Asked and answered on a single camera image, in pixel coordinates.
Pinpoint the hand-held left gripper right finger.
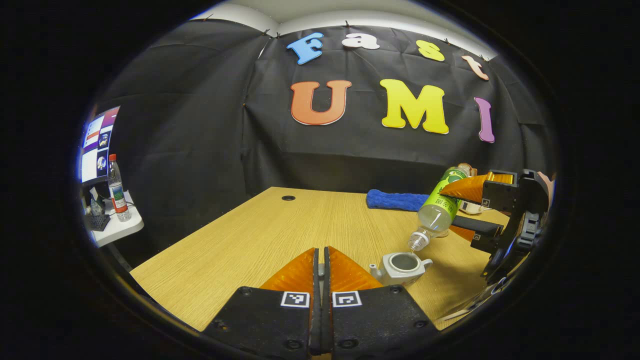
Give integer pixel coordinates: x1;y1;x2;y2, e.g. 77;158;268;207
322;246;441;358

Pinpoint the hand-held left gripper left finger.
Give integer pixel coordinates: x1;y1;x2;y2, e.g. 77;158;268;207
202;247;321;357

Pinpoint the green label water bottle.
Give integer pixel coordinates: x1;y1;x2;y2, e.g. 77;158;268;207
407;166;473;252

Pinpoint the white ceramic teacup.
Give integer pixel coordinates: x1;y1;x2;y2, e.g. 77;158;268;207
369;252;434;287

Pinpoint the red label plastic bottle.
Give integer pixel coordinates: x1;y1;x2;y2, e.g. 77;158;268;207
107;154;132;223

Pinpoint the white toaster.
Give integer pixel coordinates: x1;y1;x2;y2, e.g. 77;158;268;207
457;164;485;216

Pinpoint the blue towel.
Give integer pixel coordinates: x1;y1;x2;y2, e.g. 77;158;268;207
366;189;431;212

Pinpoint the white side table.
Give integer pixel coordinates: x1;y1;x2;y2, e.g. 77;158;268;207
90;190;145;248

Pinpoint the black backdrop cloth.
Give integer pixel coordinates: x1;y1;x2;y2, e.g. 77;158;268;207
92;19;557;251

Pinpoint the computer monitor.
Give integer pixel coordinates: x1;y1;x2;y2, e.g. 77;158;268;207
80;106;121;184

